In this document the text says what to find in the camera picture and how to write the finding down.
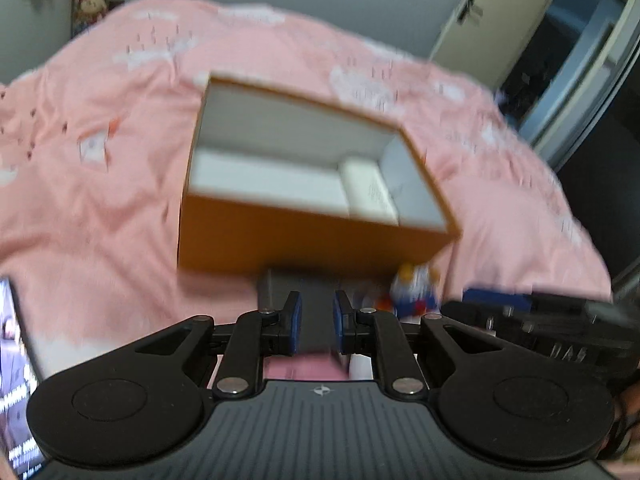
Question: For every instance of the white small box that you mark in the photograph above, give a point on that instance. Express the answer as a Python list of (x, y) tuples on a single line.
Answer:
[(371, 191)]

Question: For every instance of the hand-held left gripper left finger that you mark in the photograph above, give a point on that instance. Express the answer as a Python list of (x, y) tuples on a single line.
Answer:
[(295, 321)]

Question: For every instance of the white door frame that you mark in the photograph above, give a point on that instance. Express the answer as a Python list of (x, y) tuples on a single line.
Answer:
[(585, 75)]

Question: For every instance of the pink cloud print blanket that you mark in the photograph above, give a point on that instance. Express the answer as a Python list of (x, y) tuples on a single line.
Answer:
[(110, 200)]

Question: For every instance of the small blue white figure toy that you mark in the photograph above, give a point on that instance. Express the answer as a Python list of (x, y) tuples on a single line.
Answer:
[(412, 292)]

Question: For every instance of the orange cardboard box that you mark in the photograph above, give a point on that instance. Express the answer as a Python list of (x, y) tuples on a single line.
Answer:
[(300, 242)]

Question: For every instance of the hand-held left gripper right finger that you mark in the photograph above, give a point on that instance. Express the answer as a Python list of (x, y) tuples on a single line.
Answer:
[(342, 321)]

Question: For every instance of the cream door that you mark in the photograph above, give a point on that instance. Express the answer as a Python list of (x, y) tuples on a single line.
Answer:
[(492, 25)]

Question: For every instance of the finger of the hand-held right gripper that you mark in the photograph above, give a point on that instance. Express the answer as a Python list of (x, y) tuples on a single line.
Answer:
[(495, 298)]

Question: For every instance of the dark grey box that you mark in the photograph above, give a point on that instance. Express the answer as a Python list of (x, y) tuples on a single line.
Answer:
[(315, 310)]

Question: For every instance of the brown-haired plush doll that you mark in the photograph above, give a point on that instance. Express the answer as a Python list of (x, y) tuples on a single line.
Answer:
[(91, 5)]

